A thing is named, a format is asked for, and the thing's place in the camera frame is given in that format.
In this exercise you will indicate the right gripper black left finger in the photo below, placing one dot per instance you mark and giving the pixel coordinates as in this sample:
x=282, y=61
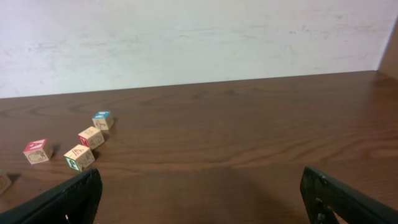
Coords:
x=74, y=201

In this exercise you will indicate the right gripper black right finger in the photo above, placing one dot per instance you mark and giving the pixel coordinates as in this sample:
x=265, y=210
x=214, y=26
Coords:
x=326, y=198

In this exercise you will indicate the green side wooden block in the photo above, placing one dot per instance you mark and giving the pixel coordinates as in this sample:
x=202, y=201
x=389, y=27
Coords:
x=79, y=158

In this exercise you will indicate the red M wooden block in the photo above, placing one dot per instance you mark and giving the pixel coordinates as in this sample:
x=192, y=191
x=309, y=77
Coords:
x=91, y=137

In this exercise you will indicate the red A wooden block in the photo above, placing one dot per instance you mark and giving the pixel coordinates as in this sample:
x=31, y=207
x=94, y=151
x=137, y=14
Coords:
x=38, y=151

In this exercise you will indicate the green 4 wooden block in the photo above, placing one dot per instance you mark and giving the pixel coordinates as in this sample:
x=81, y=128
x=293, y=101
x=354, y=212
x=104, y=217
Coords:
x=5, y=182

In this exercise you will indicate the blue top wooden block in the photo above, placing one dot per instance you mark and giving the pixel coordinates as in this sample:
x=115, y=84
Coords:
x=103, y=120

